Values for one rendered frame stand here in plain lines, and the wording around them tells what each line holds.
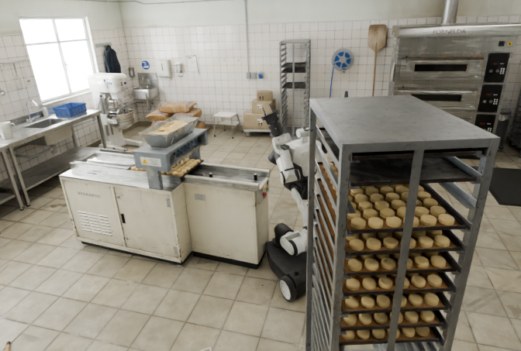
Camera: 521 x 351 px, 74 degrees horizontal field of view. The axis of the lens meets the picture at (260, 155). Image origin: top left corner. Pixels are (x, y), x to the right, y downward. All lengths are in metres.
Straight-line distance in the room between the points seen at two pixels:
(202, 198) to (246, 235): 0.51
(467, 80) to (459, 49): 0.47
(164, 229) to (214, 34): 4.74
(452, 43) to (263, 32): 3.21
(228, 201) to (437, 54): 3.95
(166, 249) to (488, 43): 4.99
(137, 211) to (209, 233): 0.69
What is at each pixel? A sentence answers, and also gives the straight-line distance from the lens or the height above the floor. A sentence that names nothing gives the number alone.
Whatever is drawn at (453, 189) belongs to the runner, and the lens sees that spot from 1.43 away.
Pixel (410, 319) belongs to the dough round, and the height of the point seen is 1.06.
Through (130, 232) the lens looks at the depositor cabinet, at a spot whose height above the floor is 0.31.
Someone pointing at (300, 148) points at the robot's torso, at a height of 1.27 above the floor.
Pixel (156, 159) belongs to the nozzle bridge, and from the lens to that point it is 2.98.
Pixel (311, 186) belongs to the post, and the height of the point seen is 1.37.
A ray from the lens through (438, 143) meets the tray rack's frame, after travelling 1.17.
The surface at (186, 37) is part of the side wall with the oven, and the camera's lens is 7.47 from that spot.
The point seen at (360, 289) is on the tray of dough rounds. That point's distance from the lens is 1.43.
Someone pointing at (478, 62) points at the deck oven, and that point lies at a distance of 5.86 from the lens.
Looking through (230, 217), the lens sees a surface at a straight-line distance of 3.12.
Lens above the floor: 2.18
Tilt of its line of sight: 22 degrees down
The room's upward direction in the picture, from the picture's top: 2 degrees counter-clockwise
